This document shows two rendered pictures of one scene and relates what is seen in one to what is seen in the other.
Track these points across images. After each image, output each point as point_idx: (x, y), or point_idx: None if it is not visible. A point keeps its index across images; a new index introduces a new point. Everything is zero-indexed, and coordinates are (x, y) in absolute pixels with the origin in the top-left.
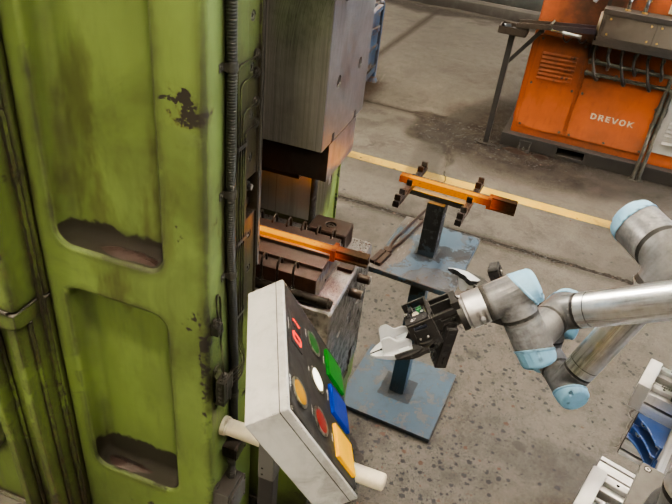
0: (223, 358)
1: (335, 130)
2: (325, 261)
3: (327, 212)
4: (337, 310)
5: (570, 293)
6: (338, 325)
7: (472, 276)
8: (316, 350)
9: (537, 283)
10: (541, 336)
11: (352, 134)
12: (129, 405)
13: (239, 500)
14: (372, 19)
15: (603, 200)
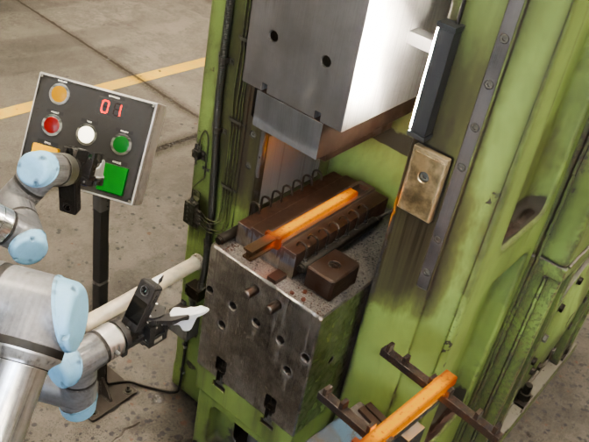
0: (195, 184)
1: (269, 86)
2: (262, 231)
3: (412, 322)
4: (225, 263)
5: (21, 217)
6: (230, 291)
7: (180, 313)
8: (114, 145)
9: (24, 154)
10: (1, 189)
11: (313, 138)
12: None
13: (177, 333)
14: (357, 33)
15: None
